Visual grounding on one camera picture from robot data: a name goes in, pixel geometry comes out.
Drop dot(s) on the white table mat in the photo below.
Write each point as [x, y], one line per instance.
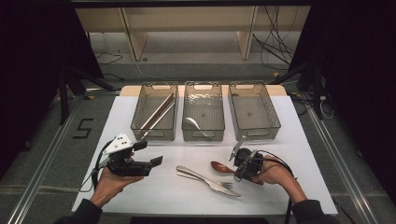
[186, 203]

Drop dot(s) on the brown wooden chopstick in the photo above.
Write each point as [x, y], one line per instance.
[156, 111]

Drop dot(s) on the black metal stand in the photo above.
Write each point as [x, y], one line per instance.
[317, 93]

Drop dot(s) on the clear grey plastic bin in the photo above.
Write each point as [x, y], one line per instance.
[149, 102]
[203, 105]
[252, 113]

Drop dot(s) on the black tripod stand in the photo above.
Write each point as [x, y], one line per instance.
[63, 99]

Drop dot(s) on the beige wooden desk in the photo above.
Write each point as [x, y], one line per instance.
[193, 18]

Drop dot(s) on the black curtain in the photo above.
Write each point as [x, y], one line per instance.
[358, 62]
[31, 62]

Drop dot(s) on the silver fork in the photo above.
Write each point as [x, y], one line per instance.
[188, 176]

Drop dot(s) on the silver metal chopstick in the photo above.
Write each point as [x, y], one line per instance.
[158, 119]
[155, 115]

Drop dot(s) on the aluminium floor rail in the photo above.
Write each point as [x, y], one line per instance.
[342, 165]
[40, 177]

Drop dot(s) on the brown wooden spoon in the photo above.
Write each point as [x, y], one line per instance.
[219, 166]

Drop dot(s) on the person's right hand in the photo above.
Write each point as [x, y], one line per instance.
[277, 174]

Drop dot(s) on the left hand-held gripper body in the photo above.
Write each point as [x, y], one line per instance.
[124, 169]

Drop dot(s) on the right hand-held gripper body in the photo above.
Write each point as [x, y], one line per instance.
[250, 165]

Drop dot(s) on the person's left hand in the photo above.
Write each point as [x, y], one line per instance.
[109, 189]

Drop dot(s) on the white ceramic spoon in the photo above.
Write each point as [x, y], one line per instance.
[191, 122]

